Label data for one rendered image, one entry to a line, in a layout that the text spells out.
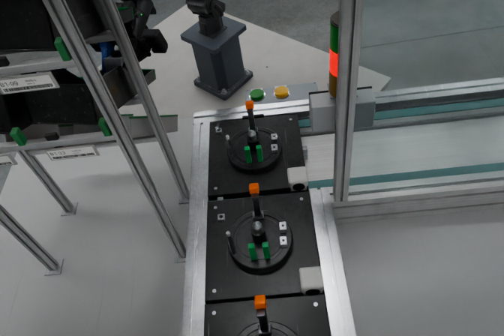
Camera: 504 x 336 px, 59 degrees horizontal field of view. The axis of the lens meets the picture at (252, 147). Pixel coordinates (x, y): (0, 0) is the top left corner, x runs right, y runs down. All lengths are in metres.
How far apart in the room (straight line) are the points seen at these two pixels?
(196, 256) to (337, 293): 0.31
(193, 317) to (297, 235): 0.27
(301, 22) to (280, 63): 1.71
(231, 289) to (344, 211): 0.33
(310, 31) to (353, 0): 2.47
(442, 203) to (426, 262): 0.14
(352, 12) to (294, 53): 0.90
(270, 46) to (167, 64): 0.37
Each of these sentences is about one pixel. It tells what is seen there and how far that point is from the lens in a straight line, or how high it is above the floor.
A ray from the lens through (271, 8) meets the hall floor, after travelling 3.42.
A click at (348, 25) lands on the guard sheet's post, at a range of 0.71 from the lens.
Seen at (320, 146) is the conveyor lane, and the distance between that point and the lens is 1.21.
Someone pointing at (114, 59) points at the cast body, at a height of 1.27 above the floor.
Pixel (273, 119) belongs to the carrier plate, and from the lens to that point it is 1.21.
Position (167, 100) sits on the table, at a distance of 1.50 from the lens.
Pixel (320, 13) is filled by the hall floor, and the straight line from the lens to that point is 3.33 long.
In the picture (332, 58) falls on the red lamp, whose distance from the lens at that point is 0.78.
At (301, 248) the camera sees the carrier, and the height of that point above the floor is 0.97.
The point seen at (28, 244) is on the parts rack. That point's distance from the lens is 1.14.
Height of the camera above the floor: 1.84
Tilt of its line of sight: 49 degrees down
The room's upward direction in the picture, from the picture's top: 10 degrees counter-clockwise
